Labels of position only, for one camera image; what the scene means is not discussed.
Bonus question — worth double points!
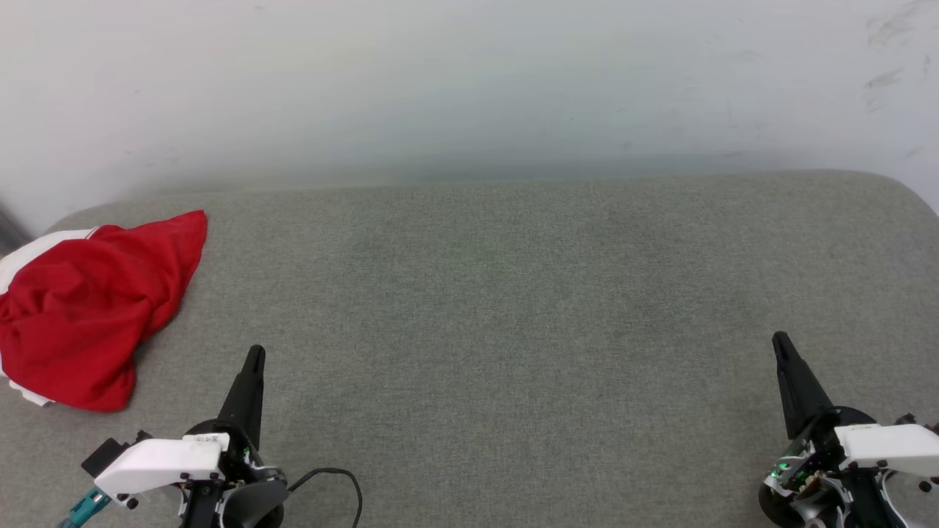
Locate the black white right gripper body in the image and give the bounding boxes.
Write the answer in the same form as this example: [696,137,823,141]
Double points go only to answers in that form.
[763,406,881,491]

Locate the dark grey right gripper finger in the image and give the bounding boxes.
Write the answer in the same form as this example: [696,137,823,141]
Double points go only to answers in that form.
[779,332,838,426]
[772,332,814,441]

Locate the teal cable connector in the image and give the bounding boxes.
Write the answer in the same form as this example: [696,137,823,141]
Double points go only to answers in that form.
[57,488,112,528]

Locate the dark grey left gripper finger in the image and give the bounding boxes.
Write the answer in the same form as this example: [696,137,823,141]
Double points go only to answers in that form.
[217,345,258,435]
[239,346,266,451]

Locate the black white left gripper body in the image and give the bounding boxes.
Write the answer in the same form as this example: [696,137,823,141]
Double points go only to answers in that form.
[178,418,288,486]

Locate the red and white shirt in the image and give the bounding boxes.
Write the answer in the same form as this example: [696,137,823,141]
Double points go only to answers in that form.
[0,210,208,413]

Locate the thin black cable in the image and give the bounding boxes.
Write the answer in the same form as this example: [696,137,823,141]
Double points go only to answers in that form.
[288,468,365,528]

